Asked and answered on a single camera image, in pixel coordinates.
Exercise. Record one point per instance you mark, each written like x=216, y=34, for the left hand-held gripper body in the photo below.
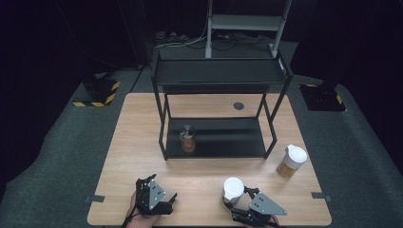
x=151, y=198

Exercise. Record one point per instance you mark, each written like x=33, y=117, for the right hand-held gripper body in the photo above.
x=264, y=207

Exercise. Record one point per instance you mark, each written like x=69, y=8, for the white lid spice jar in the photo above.
x=293, y=160
x=233, y=189

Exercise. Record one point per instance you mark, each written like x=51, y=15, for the silver lid glass spice jar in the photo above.
x=188, y=139

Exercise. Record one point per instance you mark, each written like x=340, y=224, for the black metal two-tier shelf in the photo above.
x=221, y=136

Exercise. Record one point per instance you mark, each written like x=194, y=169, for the person's right hand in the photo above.
x=274, y=221

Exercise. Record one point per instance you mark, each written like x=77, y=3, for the person's left hand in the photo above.
x=134, y=215

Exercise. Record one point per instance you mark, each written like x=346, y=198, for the grey tape strip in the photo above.
x=321, y=196
x=94, y=198

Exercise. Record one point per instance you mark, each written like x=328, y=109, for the dark round table grommet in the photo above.
x=238, y=106

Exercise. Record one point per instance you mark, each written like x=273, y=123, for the black base with striped tape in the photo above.
x=99, y=90
x=323, y=96

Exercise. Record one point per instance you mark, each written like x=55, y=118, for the black power strip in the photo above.
x=171, y=36

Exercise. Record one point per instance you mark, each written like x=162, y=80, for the grey metal stand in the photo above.
x=245, y=22

